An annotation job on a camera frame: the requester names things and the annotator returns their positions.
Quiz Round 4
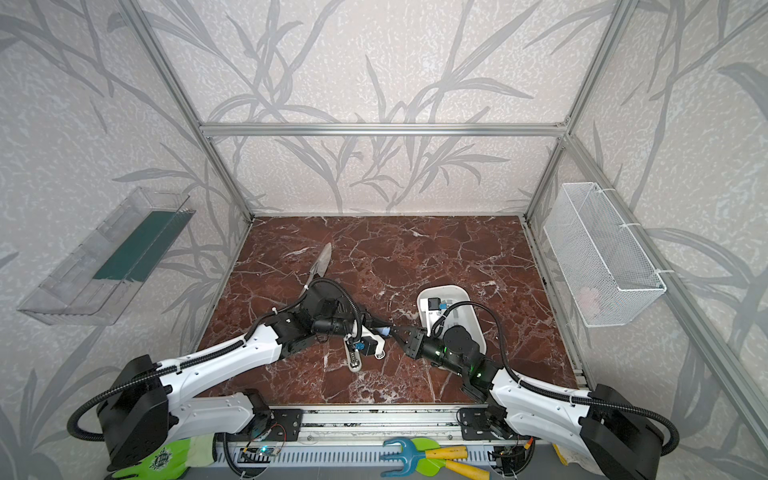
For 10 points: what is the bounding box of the white wire mesh basket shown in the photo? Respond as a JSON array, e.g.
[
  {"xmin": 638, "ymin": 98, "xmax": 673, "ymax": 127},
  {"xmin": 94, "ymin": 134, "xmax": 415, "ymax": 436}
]
[{"xmin": 543, "ymin": 182, "xmax": 667, "ymax": 328}]

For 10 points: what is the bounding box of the green work glove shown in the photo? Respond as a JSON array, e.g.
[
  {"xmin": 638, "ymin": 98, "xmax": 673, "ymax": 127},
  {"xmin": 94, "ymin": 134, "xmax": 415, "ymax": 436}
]
[{"xmin": 106, "ymin": 434, "xmax": 215, "ymax": 480}]

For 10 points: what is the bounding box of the metal garden trowel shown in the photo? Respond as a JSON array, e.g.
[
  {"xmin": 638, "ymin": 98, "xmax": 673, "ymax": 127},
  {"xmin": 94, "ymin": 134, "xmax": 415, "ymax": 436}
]
[{"xmin": 303, "ymin": 242, "xmax": 332, "ymax": 291}]

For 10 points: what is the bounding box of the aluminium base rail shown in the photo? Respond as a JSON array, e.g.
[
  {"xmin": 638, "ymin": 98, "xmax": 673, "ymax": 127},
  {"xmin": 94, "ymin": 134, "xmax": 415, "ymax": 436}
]
[{"xmin": 122, "ymin": 403, "xmax": 601, "ymax": 469}]

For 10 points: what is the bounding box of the teal toy garden rake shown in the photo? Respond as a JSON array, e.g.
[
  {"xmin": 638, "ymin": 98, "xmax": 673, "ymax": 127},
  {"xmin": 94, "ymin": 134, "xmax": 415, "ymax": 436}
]
[{"xmin": 379, "ymin": 437, "xmax": 469, "ymax": 478}]

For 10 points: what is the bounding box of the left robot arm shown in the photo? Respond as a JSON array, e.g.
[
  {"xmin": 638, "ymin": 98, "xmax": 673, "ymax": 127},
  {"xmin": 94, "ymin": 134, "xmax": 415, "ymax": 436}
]
[{"xmin": 67, "ymin": 278, "xmax": 392, "ymax": 471}]

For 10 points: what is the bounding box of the white plastic tray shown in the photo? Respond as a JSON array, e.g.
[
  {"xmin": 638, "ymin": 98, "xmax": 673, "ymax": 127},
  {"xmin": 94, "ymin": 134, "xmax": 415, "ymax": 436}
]
[{"xmin": 417, "ymin": 285, "xmax": 487, "ymax": 354}]

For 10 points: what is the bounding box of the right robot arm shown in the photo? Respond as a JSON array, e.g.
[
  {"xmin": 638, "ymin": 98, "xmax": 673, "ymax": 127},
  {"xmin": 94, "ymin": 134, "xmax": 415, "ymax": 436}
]
[{"xmin": 392, "ymin": 316, "xmax": 680, "ymax": 479}]

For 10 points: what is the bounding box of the green toy garden shovel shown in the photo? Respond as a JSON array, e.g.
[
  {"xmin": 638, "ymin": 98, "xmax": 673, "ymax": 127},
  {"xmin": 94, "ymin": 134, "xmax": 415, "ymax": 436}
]
[{"xmin": 416, "ymin": 446, "xmax": 490, "ymax": 480}]

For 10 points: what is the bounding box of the clear acrylic wall shelf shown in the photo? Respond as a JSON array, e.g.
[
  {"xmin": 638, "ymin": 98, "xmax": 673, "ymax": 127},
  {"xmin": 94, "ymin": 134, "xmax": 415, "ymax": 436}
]
[{"xmin": 18, "ymin": 187, "xmax": 196, "ymax": 326}]

